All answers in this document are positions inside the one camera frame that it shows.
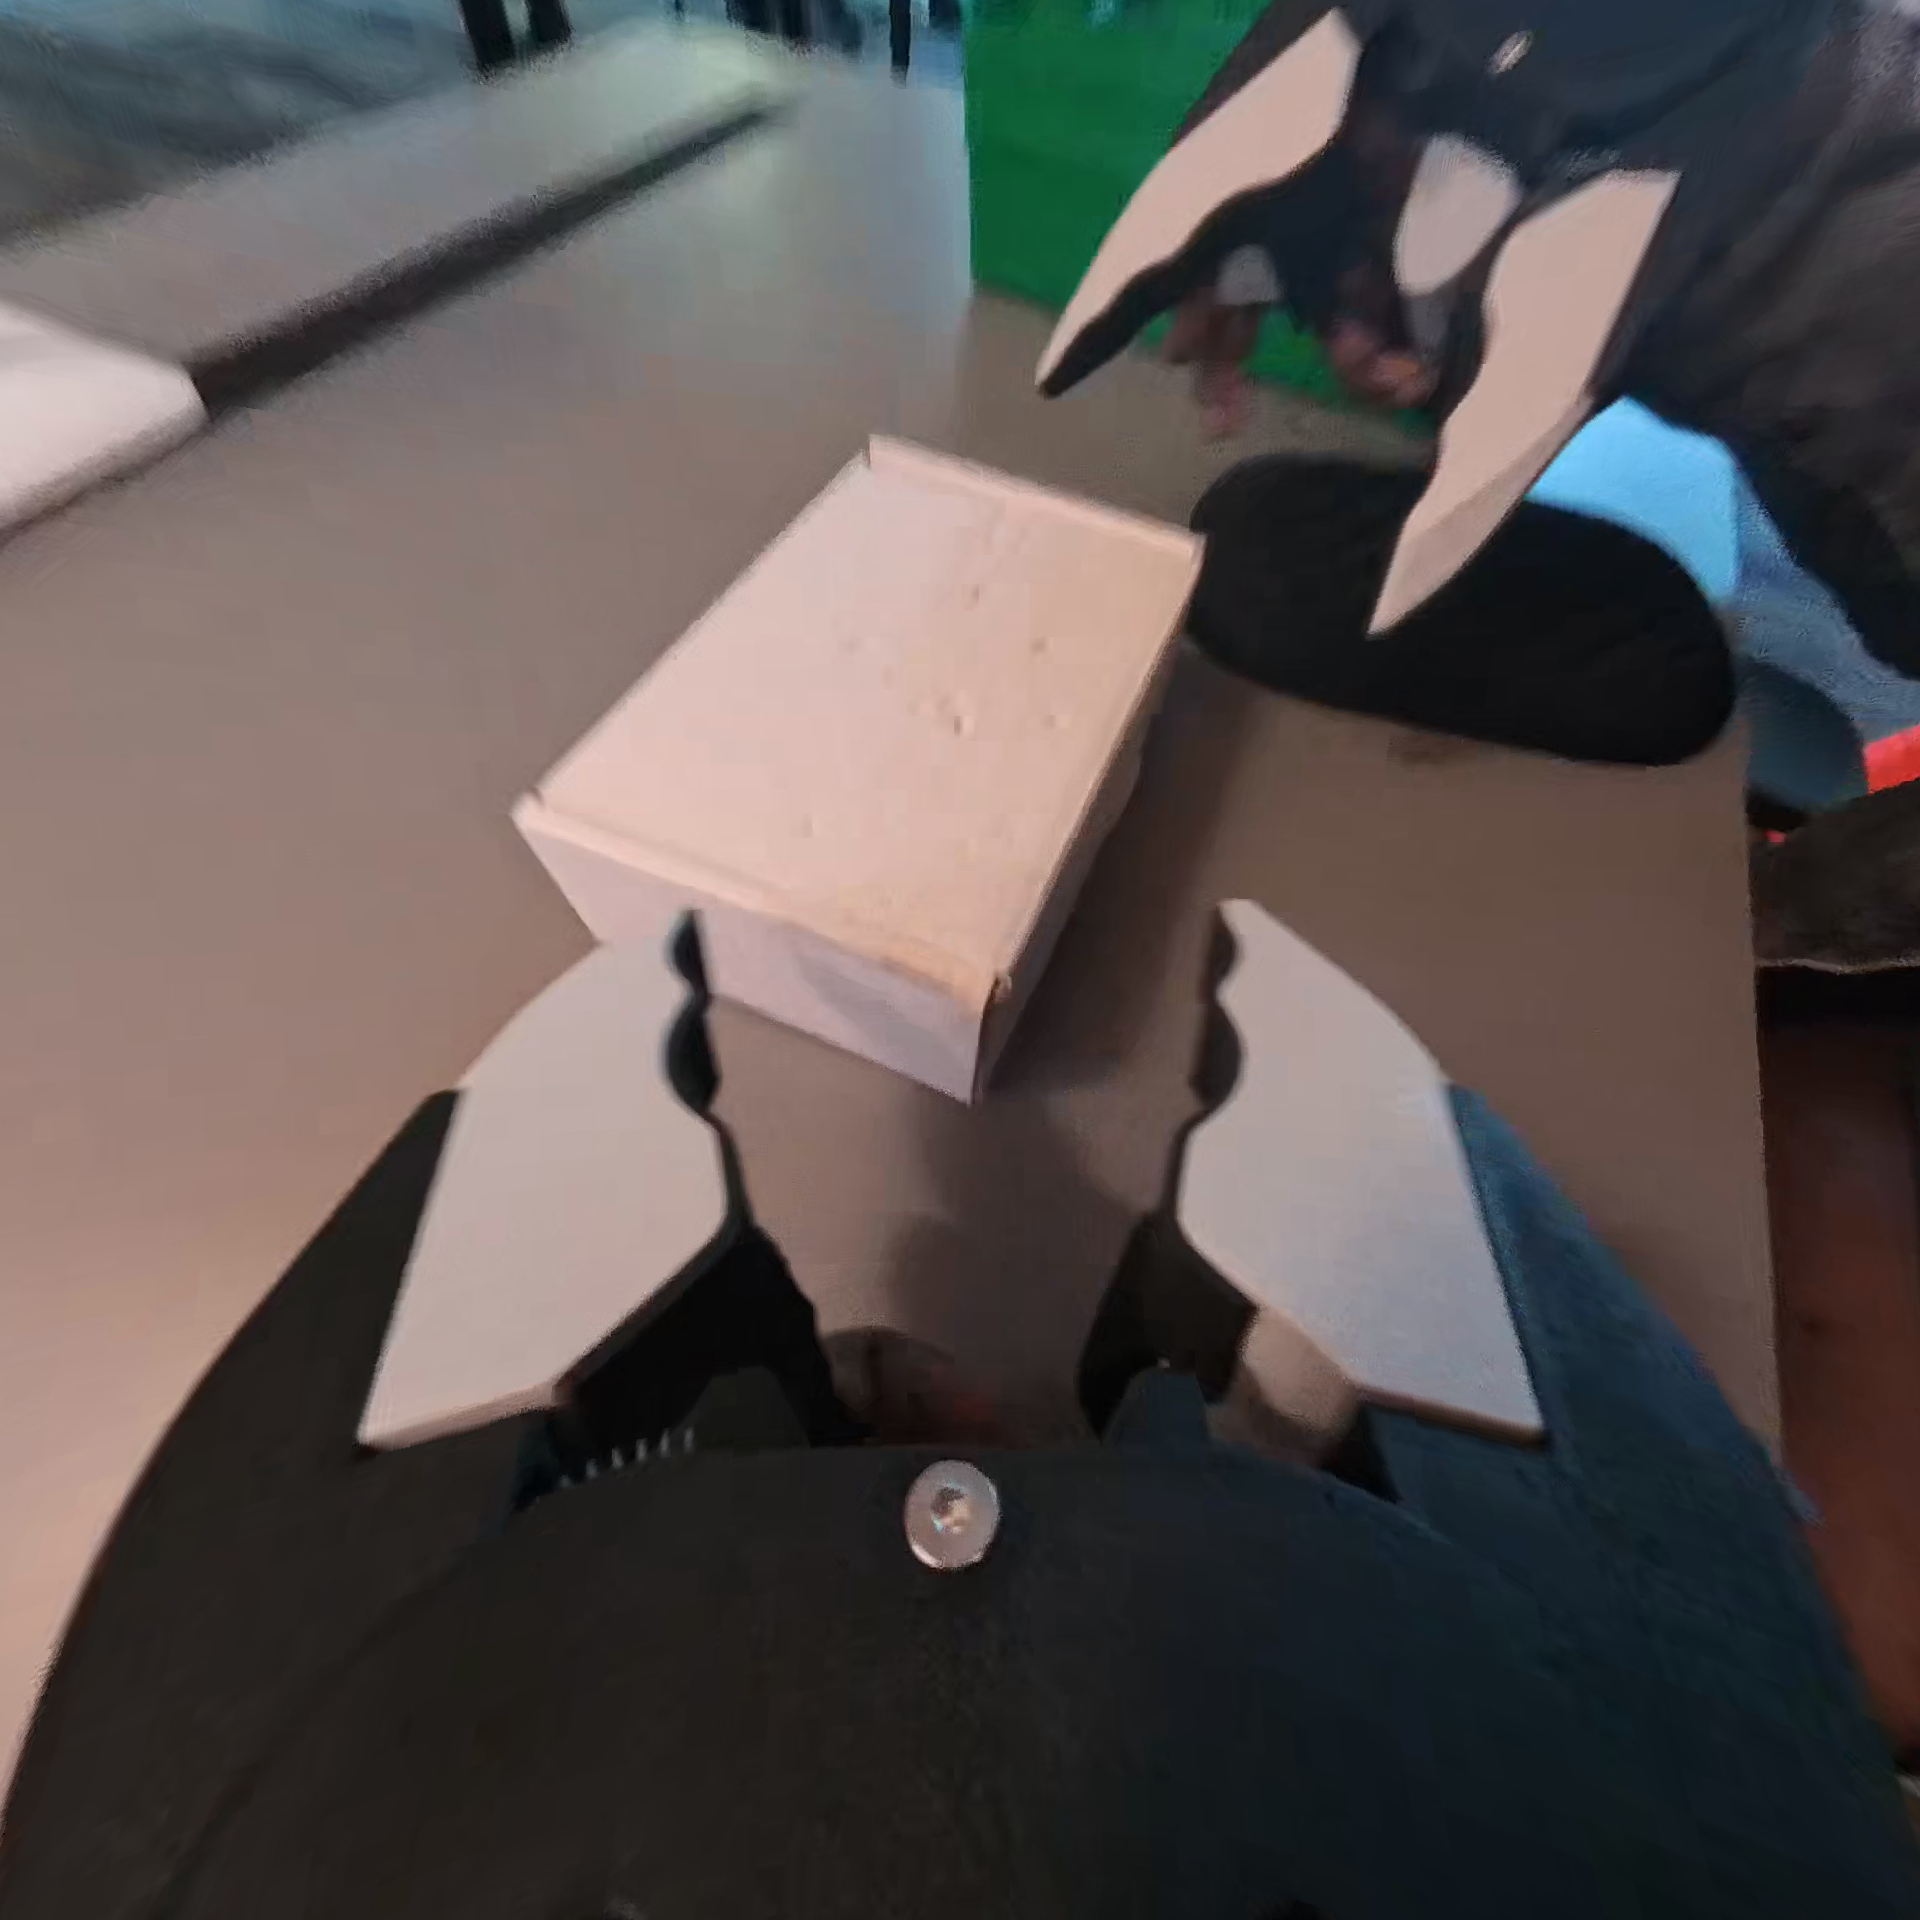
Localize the person's bare leg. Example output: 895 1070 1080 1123
1761 961 1920 1772

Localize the person's right hand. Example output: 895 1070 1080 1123
1169 257 1439 442

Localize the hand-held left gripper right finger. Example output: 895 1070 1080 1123
1175 900 1547 1438

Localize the black quilted wrist rest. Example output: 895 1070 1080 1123
1190 455 1742 769

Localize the person's grey clothing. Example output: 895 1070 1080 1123
1745 772 1920 975

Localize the instruction sheet on stand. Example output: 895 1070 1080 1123
0 300 212 535

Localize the white cardboard mailer box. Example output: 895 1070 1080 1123
510 435 1208 1107

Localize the person's right forearm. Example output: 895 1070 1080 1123
1612 0 1920 677

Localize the green plastic bin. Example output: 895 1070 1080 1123
959 0 1425 436

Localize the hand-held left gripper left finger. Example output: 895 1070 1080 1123
357 918 748 1445

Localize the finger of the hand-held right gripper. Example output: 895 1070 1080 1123
1035 11 1367 401
1367 167 1685 641

